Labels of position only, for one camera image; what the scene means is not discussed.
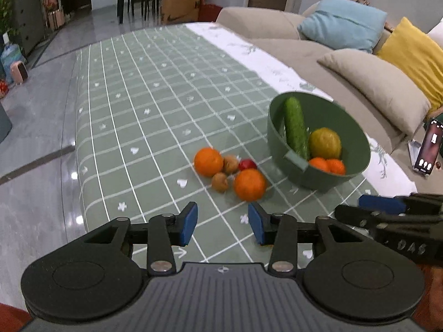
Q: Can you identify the beige sofa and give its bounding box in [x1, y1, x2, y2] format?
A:
[216, 6, 442, 196]

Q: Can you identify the large yellow-green pomelo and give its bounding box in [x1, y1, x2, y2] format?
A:
[309, 128, 342, 160]

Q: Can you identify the green cucumber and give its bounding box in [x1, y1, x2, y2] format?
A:
[283, 97, 310, 160]

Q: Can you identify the smartphone on stand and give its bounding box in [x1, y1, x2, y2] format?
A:
[408, 118, 442, 176]

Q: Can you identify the small orange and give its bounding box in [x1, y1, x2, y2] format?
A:
[326, 159, 346, 175]
[309, 157, 330, 172]

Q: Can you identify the pink small heater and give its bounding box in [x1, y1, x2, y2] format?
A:
[10, 61, 29, 85]

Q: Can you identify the red box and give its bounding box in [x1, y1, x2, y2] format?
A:
[197, 4, 222, 22]

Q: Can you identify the brown kiwi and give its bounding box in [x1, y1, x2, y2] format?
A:
[211, 172, 229, 193]
[223, 155, 239, 175]

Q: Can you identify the brown paper shopping bag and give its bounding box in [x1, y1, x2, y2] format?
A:
[161, 0, 200, 25]

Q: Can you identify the beige cushion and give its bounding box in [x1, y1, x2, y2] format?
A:
[318, 49, 430, 136]

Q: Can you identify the green checkered tablecloth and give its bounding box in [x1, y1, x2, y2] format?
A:
[72, 23, 416, 263]

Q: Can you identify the large orange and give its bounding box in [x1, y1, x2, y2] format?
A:
[233, 169, 267, 202]

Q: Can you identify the green colander bowl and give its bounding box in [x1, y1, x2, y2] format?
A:
[267, 92, 371, 192]

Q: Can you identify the red patterned bag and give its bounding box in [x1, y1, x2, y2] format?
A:
[0, 79, 9, 99]

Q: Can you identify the water bottle jug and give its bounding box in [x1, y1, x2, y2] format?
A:
[1, 33, 26, 84]

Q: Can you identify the light blue cushion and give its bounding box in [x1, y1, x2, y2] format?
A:
[297, 0, 387, 53]

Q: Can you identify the orange top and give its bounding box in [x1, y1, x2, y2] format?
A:
[194, 147, 224, 178]

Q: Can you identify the yellow cushion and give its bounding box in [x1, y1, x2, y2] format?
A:
[376, 17, 443, 114]

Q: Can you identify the red apple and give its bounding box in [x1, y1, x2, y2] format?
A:
[238, 159, 257, 171]

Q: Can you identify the dark drawer cabinet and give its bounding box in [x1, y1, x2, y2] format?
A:
[13, 0, 45, 56]

